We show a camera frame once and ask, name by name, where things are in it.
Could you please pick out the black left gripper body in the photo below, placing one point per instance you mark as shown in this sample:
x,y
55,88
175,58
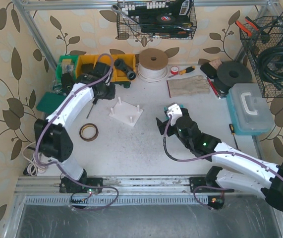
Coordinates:
x,y
105,91

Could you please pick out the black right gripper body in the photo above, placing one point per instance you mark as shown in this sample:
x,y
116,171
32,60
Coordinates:
x,y
165,123

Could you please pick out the brown packing tape roll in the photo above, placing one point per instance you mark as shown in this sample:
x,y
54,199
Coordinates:
x,y
88,132

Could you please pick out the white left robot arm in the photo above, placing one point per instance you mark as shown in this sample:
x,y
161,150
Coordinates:
x,y
53,143

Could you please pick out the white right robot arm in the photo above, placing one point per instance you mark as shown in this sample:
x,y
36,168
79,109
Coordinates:
x,y
233,169

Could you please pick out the thin black screwdriver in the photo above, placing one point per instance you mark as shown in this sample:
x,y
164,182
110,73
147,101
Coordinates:
x,y
90,110

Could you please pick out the black box in bin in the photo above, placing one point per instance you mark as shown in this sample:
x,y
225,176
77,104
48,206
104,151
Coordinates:
x,y
87,68

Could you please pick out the dark grey pipe fitting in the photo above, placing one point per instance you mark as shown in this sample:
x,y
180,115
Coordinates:
x,y
127,70

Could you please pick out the beige work glove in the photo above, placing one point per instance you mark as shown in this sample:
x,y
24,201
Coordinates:
x,y
188,86

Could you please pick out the green storage bin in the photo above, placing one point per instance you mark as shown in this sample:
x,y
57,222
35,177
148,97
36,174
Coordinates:
x,y
66,64

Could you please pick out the small black yellow screwdriver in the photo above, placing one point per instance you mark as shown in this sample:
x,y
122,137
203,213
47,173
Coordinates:
x,y
233,134

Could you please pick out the red white tape roll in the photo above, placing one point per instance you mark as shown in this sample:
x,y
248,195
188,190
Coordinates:
x,y
174,70

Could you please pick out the yellow black nut driver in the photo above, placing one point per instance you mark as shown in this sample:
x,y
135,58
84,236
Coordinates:
x,y
184,71

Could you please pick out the black rectangular case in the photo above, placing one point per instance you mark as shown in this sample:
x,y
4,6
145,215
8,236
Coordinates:
x,y
208,70

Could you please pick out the sandpaper sheet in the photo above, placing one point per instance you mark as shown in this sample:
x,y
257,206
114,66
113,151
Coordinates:
x,y
215,63

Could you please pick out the dark grey empty spool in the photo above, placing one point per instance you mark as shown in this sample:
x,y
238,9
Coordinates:
x,y
230,73

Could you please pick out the teal clear lid toolbox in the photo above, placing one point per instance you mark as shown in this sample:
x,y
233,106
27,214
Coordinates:
x,y
248,110

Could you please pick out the white four-peg base plate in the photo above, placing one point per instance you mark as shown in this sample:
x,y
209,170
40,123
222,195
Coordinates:
x,y
126,112

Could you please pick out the white cable spool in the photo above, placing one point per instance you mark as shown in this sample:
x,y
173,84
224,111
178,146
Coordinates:
x,y
153,65

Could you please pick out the wire basket with tools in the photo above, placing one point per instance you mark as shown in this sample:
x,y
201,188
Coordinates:
x,y
157,19

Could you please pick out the orange handled pliers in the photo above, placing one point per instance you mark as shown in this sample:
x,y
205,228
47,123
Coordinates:
x,y
249,22

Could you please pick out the wire basket with hose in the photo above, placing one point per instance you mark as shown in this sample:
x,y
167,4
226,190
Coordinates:
x,y
265,53

